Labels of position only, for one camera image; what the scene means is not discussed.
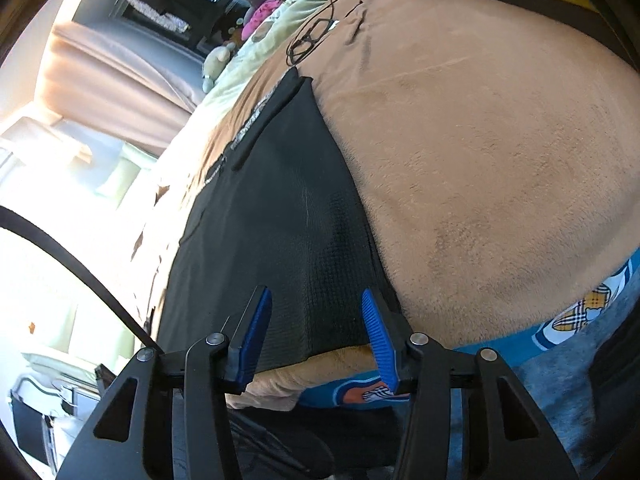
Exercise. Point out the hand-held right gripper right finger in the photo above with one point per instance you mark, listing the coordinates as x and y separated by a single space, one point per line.
378 340

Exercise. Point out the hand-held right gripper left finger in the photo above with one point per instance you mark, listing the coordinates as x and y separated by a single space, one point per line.
252 342

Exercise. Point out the black garment with floral trim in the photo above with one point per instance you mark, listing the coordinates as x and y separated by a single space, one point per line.
280 210

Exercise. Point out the person's leg in patterned pants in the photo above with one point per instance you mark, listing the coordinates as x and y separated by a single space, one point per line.
300 440

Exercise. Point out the blue printed bed sheet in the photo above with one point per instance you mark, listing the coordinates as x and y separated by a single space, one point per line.
550 330

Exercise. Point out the grey-blue shaggy rug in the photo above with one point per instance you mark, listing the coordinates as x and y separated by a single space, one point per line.
550 390

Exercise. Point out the brown fleece blanket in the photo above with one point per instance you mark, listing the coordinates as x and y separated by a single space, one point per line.
475 160

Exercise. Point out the pink curtain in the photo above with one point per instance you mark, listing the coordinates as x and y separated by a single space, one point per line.
125 85

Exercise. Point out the brown bear pillow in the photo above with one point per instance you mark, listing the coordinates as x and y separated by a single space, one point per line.
257 36

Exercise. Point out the pink cloth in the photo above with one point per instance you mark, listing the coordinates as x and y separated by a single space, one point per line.
260 17

